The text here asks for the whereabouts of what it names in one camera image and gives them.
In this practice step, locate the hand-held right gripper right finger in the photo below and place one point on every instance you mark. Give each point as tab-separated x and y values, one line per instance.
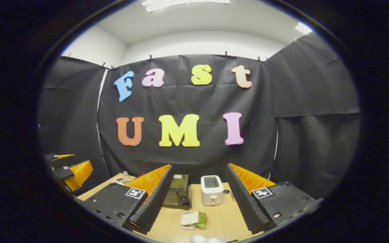
243	199

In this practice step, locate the long ceiling light panel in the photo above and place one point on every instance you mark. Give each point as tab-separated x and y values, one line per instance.
181	3

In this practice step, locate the white toaster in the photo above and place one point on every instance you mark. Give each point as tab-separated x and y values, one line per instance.
211	195

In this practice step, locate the black electric oven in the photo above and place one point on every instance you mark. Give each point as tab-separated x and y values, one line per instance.
179	194

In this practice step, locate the row of black cloth clips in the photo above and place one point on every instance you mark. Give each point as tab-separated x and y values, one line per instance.
150	57

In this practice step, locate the black backdrop cloth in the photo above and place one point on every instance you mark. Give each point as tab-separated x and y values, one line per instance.
198	101

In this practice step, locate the bread and lettuce sandwich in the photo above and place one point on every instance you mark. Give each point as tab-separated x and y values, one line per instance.
191	218

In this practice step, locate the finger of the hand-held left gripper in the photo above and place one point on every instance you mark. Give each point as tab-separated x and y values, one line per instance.
79	173
53	157

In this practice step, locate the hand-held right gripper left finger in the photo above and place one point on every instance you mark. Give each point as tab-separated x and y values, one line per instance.
157	199

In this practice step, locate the small ceiling light panel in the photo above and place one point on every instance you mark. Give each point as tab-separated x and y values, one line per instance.
303	28

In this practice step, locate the white divided plate with beans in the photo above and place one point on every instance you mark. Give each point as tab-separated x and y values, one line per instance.
122	180

